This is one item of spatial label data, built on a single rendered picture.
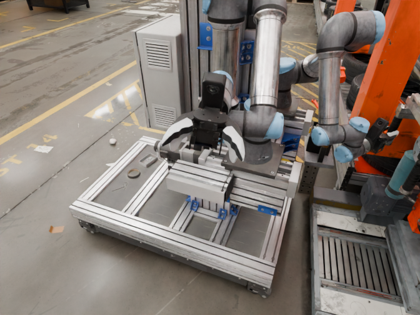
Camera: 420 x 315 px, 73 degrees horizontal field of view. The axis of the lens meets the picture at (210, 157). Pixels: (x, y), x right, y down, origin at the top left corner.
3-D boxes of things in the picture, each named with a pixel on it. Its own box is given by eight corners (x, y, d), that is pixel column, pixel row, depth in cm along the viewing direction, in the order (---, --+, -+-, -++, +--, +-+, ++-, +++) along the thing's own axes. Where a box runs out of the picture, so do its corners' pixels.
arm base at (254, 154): (231, 159, 116) (232, 139, 110) (242, 139, 127) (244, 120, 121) (268, 168, 112) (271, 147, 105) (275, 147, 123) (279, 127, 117)
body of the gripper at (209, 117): (220, 157, 62) (225, 127, 71) (228, 124, 56) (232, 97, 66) (186, 150, 62) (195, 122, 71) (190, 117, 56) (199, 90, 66)
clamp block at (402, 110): (419, 120, 124) (425, 109, 121) (396, 117, 126) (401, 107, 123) (415, 115, 128) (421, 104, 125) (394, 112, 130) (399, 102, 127)
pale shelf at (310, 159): (332, 169, 172) (334, 165, 170) (304, 164, 176) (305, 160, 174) (328, 132, 205) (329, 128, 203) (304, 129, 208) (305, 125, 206)
